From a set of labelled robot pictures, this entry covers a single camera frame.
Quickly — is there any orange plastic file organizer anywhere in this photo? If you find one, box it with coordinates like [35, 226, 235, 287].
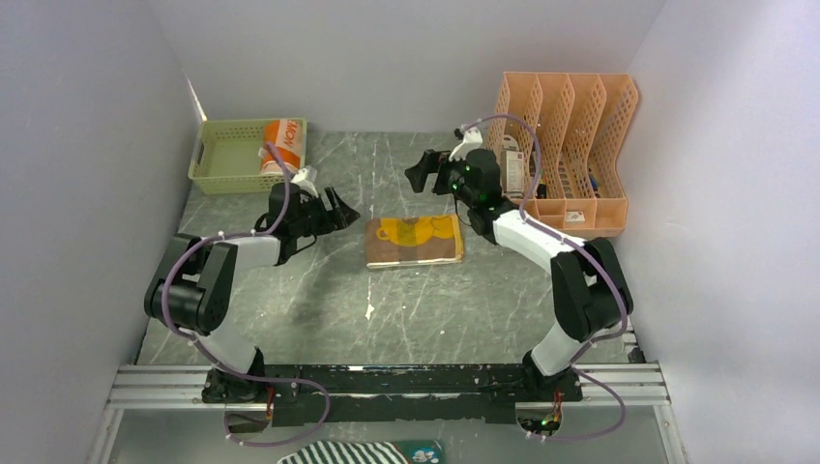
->
[484, 72, 639, 238]

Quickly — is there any yellow brown towel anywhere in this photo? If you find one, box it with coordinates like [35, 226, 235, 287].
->
[364, 214, 465, 270]

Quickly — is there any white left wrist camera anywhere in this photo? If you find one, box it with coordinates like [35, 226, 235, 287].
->
[290, 166, 319, 197]

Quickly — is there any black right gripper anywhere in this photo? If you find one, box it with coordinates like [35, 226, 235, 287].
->
[405, 150, 478, 209]

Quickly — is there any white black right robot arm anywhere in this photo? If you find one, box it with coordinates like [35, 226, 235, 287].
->
[404, 149, 633, 400]

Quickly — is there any teal patterned cloth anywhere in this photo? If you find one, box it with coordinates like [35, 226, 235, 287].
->
[391, 440, 445, 464]

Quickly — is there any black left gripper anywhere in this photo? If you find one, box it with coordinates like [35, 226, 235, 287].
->
[292, 188, 362, 238]

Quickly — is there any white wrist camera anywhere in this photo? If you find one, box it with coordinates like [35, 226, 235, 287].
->
[449, 127, 483, 161]
[290, 166, 319, 197]

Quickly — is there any white red paper card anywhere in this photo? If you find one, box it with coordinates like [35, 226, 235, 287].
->
[501, 134, 524, 196]

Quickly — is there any green plastic basket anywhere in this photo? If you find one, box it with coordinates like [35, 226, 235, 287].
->
[188, 119, 282, 195]

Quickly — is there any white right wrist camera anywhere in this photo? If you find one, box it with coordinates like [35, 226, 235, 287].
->
[449, 127, 483, 161]

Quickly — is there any small white box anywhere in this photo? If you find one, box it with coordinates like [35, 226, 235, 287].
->
[565, 211, 586, 224]

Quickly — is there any black white striped towel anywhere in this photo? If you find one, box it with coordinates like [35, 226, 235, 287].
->
[278, 440, 410, 464]

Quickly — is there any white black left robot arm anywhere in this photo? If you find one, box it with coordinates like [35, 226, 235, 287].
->
[143, 183, 361, 404]

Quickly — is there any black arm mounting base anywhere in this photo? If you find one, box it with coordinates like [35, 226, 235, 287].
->
[200, 363, 583, 426]

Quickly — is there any orange white patterned towel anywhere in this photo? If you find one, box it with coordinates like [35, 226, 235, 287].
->
[258, 118, 306, 175]

